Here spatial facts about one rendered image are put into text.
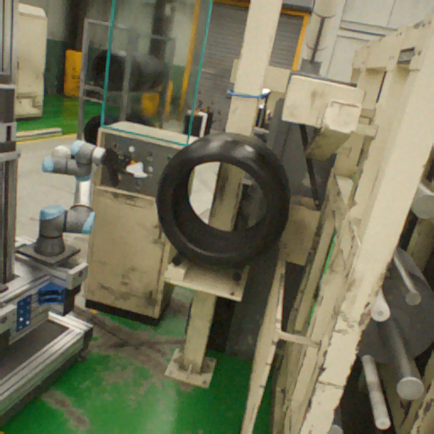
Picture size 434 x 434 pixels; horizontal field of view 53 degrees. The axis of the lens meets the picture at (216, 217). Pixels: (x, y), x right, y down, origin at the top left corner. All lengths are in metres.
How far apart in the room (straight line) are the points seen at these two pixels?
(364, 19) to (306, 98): 9.55
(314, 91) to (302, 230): 0.87
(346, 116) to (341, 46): 9.59
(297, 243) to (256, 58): 0.90
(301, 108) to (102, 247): 1.83
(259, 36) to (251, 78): 0.19
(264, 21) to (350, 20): 8.92
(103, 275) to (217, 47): 9.22
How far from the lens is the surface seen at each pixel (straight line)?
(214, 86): 11.65
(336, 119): 1.43
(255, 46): 2.15
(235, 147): 1.82
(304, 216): 2.17
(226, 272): 2.22
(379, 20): 11.02
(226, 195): 2.24
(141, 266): 2.92
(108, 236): 2.93
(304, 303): 2.37
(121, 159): 2.04
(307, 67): 2.70
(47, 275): 2.37
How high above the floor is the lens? 1.80
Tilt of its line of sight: 20 degrees down
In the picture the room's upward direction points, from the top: 11 degrees clockwise
